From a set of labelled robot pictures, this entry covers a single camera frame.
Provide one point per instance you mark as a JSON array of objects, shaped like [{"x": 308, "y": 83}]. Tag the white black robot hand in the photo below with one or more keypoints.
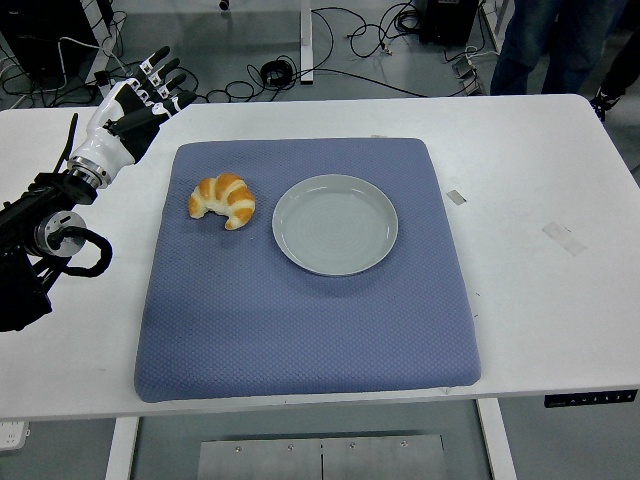
[{"x": 102, "y": 145}]

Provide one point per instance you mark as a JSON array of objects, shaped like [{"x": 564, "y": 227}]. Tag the golden croissant bread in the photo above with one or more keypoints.
[{"x": 227, "y": 197}]

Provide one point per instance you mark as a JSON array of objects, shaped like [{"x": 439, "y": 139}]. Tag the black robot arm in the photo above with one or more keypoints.
[{"x": 30, "y": 210}]

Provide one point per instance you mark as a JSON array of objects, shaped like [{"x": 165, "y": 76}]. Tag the grey round plate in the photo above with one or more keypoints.
[{"x": 335, "y": 227}]

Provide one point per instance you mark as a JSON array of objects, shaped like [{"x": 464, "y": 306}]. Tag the small black power adapter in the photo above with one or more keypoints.
[{"x": 102, "y": 77}]

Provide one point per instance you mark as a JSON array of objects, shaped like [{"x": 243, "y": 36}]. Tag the large black computer case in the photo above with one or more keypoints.
[{"x": 45, "y": 35}]

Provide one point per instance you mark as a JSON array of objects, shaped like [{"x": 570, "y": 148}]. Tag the white background desk leg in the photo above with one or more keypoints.
[{"x": 306, "y": 40}]

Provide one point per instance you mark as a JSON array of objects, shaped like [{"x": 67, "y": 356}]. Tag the blue quilted mat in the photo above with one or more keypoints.
[{"x": 300, "y": 330}]

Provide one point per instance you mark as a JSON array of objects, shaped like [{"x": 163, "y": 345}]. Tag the white power strip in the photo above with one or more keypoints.
[{"x": 12, "y": 435}]

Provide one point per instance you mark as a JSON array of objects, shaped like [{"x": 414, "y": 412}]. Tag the white table leg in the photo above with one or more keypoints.
[
  {"x": 497, "y": 445},
  {"x": 121, "y": 450}
]

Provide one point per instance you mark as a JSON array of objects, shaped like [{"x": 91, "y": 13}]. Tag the small grey tape strip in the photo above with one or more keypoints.
[{"x": 456, "y": 197}]

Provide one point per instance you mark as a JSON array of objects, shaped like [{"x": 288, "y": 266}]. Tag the small black equipment box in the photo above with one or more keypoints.
[{"x": 447, "y": 20}]

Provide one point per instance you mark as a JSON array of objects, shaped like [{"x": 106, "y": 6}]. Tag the grey foot pedal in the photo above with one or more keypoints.
[{"x": 470, "y": 75}]

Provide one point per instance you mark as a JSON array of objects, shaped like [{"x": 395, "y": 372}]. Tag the person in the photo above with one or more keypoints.
[
  {"x": 625, "y": 55},
  {"x": 530, "y": 45}
]

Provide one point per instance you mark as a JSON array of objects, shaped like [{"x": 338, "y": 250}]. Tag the large grey tape strip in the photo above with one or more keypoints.
[{"x": 565, "y": 239}]

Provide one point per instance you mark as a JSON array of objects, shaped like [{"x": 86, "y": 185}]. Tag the black table control panel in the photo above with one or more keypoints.
[{"x": 590, "y": 399}]

